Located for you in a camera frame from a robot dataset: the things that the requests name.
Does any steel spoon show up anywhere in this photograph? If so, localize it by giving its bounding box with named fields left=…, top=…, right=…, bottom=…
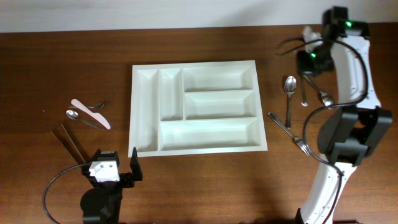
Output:
left=303, top=75, right=335, bottom=106
left=284, top=76, right=297, bottom=128

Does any steel fork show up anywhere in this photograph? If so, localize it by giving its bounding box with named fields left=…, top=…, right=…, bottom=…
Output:
left=68, top=102, right=104, bottom=110
left=267, top=111, right=310, bottom=156
left=300, top=76, right=308, bottom=107

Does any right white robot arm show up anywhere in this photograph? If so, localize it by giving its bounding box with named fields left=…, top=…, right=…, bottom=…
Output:
left=295, top=6, right=392, bottom=223

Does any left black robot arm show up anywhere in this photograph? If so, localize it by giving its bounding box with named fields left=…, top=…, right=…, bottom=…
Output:
left=80, top=148, right=143, bottom=223

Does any pink plastic knife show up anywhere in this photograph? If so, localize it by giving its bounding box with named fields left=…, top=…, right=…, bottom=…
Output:
left=71, top=99, right=111, bottom=129

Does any steel fork under knife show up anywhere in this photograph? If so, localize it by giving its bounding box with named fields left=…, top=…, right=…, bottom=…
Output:
left=68, top=102, right=104, bottom=110

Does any white cutlery tray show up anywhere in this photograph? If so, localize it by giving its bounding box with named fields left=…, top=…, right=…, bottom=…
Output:
left=129, top=60, right=267, bottom=157

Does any right metal chopstick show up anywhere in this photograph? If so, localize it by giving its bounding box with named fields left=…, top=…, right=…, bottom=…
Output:
left=61, top=123, right=86, bottom=163

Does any metal chopstick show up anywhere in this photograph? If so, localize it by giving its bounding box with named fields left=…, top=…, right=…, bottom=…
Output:
left=50, top=130, right=80, bottom=164
left=61, top=123, right=86, bottom=163

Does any small steel teaspoon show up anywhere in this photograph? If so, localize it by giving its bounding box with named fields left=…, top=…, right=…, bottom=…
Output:
left=66, top=110, right=103, bottom=130

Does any left metal chopstick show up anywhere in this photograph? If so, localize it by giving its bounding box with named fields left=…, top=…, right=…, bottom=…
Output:
left=50, top=130, right=80, bottom=164

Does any right black cable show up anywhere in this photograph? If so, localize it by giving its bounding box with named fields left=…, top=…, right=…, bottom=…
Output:
left=275, top=37, right=371, bottom=224

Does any black cable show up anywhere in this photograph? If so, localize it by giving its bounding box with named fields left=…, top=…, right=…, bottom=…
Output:
left=275, top=37, right=371, bottom=224
left=42, top=163, right=91, bottom=224

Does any left black cable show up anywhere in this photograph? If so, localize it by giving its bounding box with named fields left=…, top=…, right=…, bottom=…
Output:
left=42, top=163, right=91, bottom=224

